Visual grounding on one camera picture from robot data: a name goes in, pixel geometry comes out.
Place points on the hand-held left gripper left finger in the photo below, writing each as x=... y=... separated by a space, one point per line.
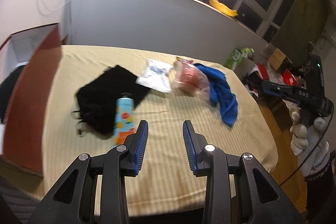
x=140 y=148

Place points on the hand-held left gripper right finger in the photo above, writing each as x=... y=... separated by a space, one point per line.
x=189 y=148

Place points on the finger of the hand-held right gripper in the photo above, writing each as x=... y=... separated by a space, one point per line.
x=273 y=87

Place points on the blue fruit-print tube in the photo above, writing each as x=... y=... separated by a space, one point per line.
x=124 y=116

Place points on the blue towel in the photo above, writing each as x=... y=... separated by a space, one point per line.
x=225 y=103

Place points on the black cloth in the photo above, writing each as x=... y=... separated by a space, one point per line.
x=105 y=98

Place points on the clear plastic bag red contents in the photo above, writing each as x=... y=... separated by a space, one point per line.
x=189 y=77

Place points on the white plastic packet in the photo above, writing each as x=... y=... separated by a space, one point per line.
x=155 y=74

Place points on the red-brown cardboard box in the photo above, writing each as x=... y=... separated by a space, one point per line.
x=31 y=108

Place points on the person's right hand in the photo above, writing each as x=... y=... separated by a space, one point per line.
x=302 y=134

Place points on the red box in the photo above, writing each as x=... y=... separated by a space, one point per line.
x=291 y=78

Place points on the brown cardboard box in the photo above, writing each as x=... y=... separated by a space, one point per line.
x=277 y=58

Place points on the yellow striped tablecloth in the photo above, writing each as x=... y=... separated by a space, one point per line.
x=162 y=108

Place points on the green carton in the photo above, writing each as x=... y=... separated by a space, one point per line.
x=236 y=57

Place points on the dark green curtain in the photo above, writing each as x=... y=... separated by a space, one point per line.
x=307 y=3

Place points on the yellow bowl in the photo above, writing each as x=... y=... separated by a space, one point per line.
x=223 y=7

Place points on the dark cloth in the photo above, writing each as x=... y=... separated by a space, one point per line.
x=9 y=90

